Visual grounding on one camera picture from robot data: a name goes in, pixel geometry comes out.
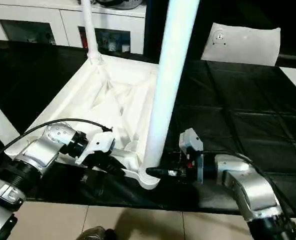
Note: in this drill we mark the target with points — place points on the white plastic table top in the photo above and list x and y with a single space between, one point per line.
88 87

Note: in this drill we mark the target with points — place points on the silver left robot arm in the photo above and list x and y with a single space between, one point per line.
43 147

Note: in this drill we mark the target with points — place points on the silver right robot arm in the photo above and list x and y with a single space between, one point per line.
250 180

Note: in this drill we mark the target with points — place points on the black work mat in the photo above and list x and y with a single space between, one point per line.
238 100

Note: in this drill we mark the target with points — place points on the red item behind glass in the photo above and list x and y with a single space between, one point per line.
83 37

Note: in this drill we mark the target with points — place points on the white board with round fitting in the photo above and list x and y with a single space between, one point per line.
243 45

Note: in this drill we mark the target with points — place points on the dark cabinet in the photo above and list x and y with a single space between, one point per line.
153 30

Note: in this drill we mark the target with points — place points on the dark grey bar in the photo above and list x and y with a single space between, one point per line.
294 57

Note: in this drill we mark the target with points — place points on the white glass-door cabinet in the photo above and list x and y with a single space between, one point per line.
38 15

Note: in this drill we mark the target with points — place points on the grey round object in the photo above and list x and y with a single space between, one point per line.
118 2

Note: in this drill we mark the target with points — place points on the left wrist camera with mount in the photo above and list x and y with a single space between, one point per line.
100 142

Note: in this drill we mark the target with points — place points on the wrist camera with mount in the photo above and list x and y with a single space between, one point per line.
191 140
100 142

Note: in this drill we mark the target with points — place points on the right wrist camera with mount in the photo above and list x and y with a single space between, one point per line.
191 140

